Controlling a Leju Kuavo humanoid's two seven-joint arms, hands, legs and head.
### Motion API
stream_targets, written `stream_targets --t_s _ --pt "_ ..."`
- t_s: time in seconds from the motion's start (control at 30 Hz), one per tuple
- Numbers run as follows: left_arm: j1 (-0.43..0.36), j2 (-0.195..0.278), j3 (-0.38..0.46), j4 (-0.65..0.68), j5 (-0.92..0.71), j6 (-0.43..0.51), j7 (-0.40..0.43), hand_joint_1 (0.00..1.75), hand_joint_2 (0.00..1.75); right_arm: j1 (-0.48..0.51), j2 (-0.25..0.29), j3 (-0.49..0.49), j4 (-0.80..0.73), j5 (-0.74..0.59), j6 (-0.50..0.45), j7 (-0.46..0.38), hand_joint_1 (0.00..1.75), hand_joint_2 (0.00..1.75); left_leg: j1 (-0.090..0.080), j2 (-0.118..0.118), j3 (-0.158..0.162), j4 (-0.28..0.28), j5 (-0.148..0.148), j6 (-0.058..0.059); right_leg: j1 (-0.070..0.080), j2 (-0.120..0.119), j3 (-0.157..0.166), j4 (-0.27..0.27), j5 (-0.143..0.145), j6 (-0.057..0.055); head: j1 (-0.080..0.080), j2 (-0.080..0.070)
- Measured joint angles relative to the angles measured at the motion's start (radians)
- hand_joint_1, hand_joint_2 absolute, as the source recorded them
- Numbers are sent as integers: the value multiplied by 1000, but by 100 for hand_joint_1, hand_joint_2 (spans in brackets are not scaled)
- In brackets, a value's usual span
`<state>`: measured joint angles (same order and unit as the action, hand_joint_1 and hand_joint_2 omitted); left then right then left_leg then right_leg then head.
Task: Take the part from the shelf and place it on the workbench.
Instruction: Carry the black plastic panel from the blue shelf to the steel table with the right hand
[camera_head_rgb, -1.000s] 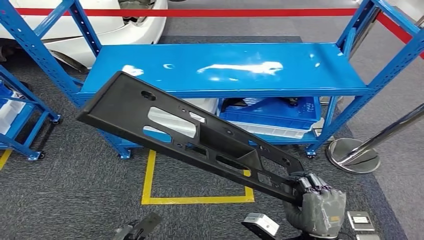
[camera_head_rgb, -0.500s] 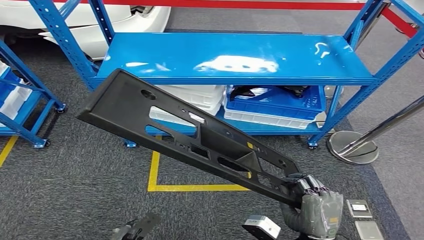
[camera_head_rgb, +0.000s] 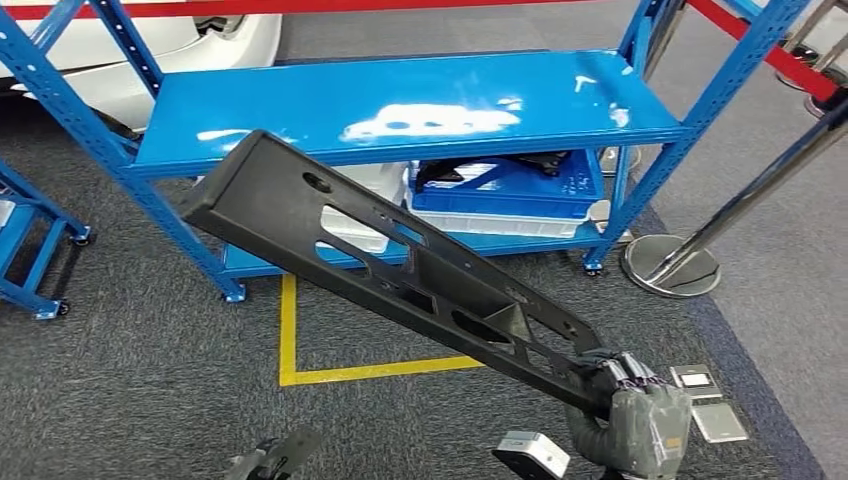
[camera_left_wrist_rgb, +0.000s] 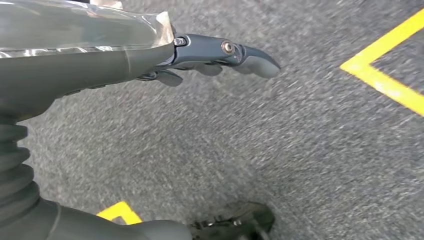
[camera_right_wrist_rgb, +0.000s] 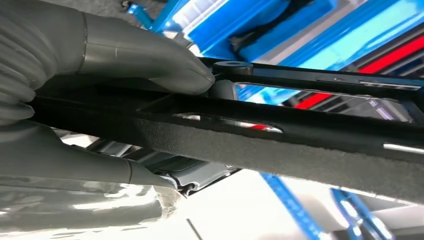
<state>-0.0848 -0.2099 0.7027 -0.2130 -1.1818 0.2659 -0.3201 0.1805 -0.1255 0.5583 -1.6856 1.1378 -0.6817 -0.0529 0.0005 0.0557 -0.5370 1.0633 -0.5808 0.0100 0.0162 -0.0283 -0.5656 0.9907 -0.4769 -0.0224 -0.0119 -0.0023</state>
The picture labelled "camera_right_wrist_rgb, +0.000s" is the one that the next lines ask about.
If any blue metal shelf rack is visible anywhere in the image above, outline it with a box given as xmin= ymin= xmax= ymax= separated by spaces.
xmin=127 ymin=0 xmax=424 ymax=240

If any red barrier belt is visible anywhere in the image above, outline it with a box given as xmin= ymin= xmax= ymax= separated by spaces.
xmin=251 ymin=34 xmax=424 ymax=131

